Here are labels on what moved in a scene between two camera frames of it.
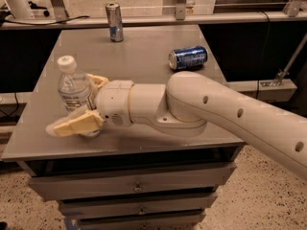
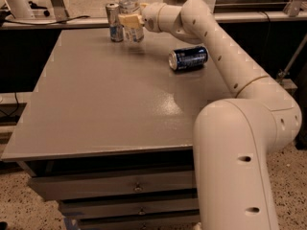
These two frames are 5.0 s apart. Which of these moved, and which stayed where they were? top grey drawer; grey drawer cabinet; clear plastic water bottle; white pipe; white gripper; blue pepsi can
Moved: white gripper; clear plastic water bottle
Stayed: grey drawer cabinet; white pipe; blue pepsi can; top grey drawer
